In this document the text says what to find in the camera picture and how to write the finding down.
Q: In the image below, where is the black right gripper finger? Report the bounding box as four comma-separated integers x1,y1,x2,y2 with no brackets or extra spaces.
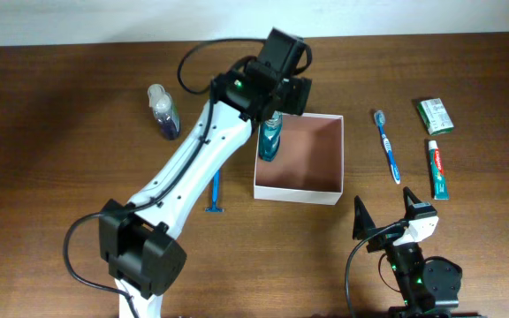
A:
353,196,376,240
403,186,423,219

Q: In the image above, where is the teal mouthwash bottle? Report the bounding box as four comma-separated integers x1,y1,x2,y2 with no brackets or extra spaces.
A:
258,111,283,162

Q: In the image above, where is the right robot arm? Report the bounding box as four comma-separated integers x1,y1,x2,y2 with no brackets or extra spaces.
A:
345,187,462,317

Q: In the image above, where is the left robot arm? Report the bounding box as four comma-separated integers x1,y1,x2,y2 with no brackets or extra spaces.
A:
98,29,312,317

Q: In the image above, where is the green toothpaste tube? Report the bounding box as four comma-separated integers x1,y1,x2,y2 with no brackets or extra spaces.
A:
428,140,449,200

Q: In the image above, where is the white cardboard box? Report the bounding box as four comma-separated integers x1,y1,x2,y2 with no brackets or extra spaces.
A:
253,113,345,205

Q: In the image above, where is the blue white toothbrush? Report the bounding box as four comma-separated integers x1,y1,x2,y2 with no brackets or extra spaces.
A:
373,110,401,185

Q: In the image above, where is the green white soap box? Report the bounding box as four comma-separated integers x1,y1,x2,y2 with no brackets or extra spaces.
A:
417,98,454,136

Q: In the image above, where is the blue disposable razor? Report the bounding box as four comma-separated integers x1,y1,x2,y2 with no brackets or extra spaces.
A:
205,170,224,213

